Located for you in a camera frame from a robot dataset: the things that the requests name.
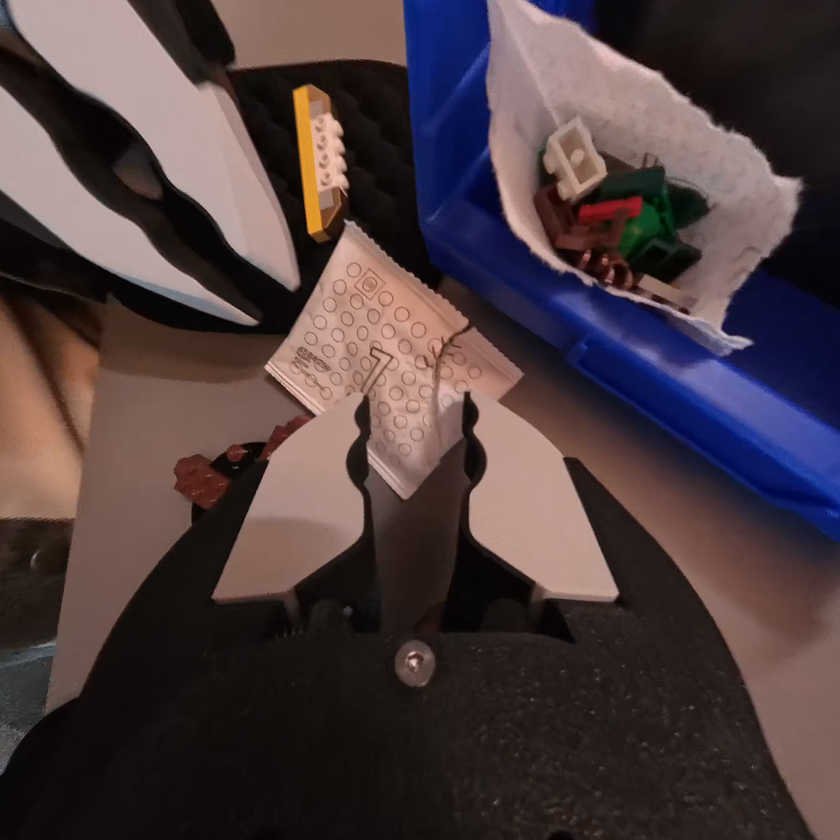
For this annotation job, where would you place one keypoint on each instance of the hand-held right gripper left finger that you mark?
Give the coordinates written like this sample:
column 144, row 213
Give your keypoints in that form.
column 295, row 525

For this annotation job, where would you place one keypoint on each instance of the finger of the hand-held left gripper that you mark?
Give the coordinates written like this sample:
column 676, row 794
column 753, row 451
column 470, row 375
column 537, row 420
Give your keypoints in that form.
column 197, row 131
column 65, row 197

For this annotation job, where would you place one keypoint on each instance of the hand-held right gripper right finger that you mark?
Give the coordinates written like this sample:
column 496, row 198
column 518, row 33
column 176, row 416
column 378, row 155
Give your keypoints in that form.
column 538, row 525

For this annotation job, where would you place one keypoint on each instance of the round brown orange lego build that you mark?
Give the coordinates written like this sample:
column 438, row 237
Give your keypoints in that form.
column 203, row 482

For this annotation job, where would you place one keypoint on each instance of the blue bin with lego pieces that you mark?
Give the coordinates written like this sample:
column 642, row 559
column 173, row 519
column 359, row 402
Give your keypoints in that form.
column 656, row 407

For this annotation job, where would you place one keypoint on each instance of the torn white paper bag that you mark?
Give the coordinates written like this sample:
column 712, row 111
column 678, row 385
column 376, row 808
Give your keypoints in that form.
column 656, row 118

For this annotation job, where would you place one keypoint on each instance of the yellow tan lego plate build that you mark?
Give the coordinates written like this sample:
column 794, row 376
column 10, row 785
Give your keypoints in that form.
column 315, row 170

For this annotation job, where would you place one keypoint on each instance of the pile of small lego pieces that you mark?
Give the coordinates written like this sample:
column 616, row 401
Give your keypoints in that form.
column 630, row 229

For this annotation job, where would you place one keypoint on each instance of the black quilted armrest pad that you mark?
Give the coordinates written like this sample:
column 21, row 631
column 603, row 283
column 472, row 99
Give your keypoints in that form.
column 380, row 151

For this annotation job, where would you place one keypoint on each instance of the person's beige shirt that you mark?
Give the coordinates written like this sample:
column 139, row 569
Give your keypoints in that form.
column 39, row 407

